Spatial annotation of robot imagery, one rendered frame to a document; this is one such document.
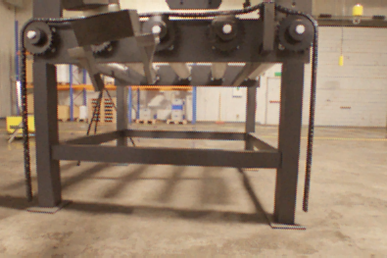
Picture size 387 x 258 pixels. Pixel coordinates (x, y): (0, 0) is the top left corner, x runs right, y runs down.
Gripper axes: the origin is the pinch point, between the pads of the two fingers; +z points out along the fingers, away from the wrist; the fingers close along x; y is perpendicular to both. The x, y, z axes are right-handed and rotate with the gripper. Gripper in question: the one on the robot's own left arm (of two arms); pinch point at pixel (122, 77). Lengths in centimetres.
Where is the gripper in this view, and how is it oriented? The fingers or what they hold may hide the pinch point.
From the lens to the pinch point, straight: 51.3
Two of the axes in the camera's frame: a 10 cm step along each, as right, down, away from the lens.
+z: 1.6, 8.8, 4.5
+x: -9.8, 0.8, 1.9
